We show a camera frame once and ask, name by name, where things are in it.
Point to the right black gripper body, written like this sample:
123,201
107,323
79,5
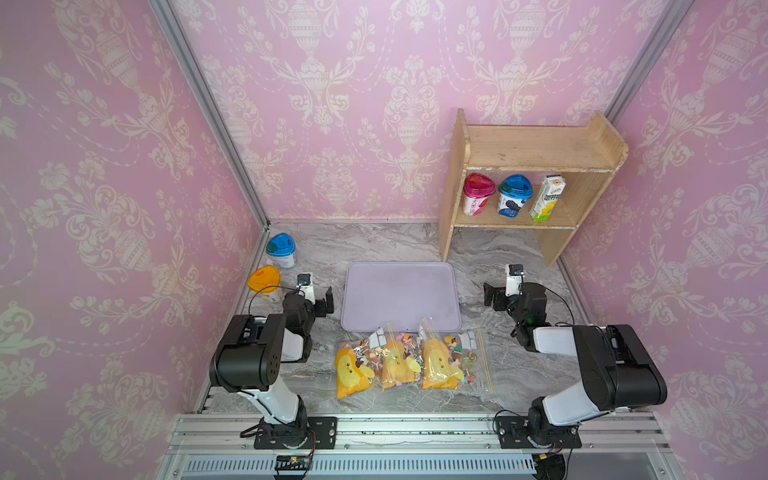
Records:
503,296

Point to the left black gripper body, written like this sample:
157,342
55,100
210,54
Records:
318,306

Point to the candy ziploc bag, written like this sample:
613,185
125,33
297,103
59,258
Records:
456,360
396,357
353,370

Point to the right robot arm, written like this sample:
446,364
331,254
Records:
616,370

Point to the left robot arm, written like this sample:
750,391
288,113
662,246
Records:
247,362

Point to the orange lid cup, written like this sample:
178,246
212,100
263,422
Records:
266,282

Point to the blue lid cup on table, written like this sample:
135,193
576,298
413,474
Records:
281,251

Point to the lilac plastic tray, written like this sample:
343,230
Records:
401,295

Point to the blue lid cup on shelf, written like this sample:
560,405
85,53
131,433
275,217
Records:
514,192

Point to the pink lid cup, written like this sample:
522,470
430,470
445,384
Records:
477,189

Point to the green white carton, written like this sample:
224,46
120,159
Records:
550,191

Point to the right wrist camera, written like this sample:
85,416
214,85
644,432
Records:
514,279

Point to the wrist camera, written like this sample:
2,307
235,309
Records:
514,279
306,287

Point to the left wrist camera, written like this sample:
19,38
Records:
306,287

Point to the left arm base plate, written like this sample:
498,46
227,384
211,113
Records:
317,432

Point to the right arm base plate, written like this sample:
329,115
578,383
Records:
513,432

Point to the aluminium rail frame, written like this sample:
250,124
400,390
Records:
419,446

